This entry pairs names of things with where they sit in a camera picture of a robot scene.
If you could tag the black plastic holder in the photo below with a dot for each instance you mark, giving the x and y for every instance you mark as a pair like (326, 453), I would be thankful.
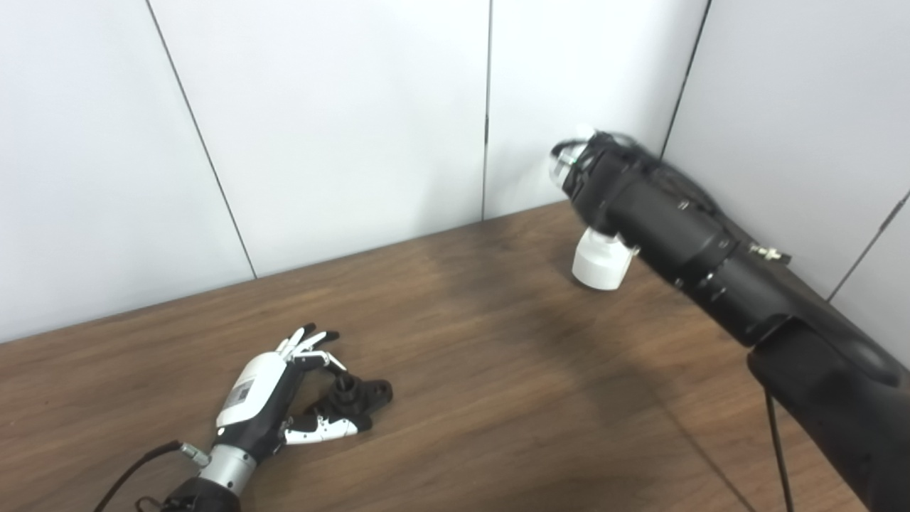
(370, 393)

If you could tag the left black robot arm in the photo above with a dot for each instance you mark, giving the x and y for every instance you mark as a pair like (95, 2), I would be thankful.
(224, 473)

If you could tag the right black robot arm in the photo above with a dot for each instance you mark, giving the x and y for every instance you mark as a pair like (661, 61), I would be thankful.
(675, 227)

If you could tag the round white plastic piece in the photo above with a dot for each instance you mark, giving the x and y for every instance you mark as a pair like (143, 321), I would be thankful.
(597, 267)

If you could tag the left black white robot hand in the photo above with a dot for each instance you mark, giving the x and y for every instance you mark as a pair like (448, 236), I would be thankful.
(252, 391)

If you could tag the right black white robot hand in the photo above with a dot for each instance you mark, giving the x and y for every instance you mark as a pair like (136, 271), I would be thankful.
(569, 153)

